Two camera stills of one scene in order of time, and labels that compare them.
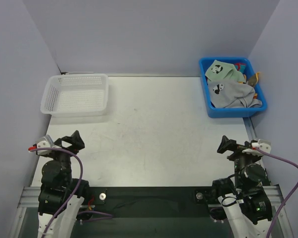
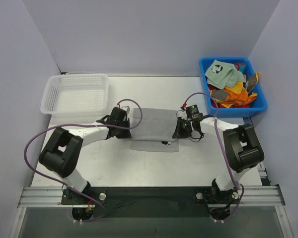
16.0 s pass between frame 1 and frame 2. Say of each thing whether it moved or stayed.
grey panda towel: moved
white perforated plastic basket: stayed
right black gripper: moved
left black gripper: moved
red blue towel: stayed
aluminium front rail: stayed
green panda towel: stayed
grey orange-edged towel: stayed
